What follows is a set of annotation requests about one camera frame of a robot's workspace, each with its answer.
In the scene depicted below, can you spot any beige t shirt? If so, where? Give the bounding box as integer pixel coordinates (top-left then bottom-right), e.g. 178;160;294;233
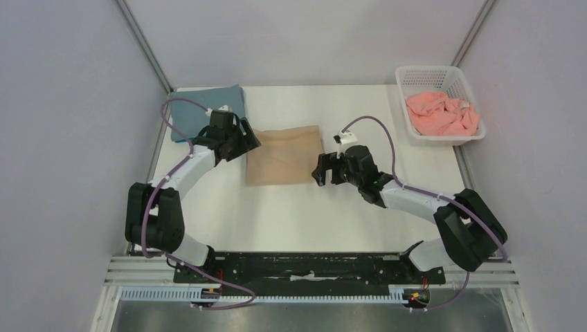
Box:
245;125;324;187

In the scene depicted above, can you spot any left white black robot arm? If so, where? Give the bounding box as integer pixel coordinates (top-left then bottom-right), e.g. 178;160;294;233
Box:
125;110;261;282

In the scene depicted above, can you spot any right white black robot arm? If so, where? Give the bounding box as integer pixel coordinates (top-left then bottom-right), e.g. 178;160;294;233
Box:
311;145;508;282

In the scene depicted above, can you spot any folded grey-blue t shirt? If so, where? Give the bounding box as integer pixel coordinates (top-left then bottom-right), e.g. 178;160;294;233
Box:
169;85;246;138

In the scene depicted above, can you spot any pink t shirt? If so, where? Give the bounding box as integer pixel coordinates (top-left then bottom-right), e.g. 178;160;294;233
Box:
405;91;480;136

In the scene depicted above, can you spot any white plastic basket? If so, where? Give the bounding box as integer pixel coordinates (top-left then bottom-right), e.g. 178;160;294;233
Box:
395;66;487;147

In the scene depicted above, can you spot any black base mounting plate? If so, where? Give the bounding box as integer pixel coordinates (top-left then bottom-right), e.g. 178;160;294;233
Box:
165;251;446;297

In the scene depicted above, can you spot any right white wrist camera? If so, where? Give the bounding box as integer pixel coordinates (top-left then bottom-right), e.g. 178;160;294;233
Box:
333;131;358;147

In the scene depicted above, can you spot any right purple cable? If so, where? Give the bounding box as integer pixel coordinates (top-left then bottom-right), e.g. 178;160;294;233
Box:
341;115;509;313

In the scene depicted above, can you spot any purple cable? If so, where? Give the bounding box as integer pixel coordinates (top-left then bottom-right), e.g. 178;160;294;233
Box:
140;97;257;311
341;115;509;313

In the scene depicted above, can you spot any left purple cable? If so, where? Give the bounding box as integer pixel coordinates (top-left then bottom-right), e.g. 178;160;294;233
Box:
140;97;257;311

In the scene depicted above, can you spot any aluminium frame rail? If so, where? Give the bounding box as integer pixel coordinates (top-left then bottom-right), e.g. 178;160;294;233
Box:
104;256;520;289

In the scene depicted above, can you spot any white slotted cable duct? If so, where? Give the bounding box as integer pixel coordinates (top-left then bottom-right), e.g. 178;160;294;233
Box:
120;286;408;304

